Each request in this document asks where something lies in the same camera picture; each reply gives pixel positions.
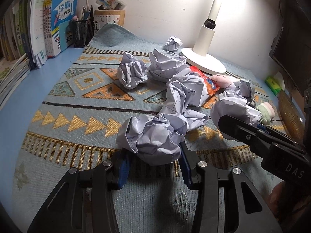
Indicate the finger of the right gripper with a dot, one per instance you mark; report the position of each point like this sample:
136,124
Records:
262,140

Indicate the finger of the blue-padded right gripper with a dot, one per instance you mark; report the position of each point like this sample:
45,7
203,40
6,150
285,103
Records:
227,200

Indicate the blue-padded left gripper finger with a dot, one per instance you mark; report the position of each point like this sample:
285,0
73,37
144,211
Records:
65,208

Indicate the pink green dango plush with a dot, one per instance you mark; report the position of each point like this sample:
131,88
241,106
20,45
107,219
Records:
221,81

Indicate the paper ball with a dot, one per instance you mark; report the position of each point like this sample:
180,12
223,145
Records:
164,65
154,139
131,71

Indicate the large paper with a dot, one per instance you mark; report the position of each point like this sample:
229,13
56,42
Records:
184,91

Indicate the person's hand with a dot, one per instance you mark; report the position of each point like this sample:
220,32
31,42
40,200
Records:
273,198

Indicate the brown woven tray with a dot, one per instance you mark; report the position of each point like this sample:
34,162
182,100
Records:
290,116

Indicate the green tissue pack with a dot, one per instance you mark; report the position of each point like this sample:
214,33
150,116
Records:
275,83

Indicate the grey crumpled paper on plush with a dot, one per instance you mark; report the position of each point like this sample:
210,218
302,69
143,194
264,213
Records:
239,89

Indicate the orange snack bag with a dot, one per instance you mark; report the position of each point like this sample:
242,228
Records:
212,87

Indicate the white desk lamp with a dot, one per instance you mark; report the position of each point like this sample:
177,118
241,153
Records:
198,55

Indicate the small crumpled paper by lamp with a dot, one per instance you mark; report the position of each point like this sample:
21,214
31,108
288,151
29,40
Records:
173,44

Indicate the stack of books left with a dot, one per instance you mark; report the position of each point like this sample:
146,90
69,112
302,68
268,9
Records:
12,74

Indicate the black mesh pen holder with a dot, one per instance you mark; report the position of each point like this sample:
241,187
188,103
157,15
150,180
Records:
82,31

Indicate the blue cover study book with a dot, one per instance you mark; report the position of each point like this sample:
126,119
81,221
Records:
57,15

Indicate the white standing booklets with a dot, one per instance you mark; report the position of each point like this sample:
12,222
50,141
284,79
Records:
37,43

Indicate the black wall monitor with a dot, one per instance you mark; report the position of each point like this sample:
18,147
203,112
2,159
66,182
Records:
291,47

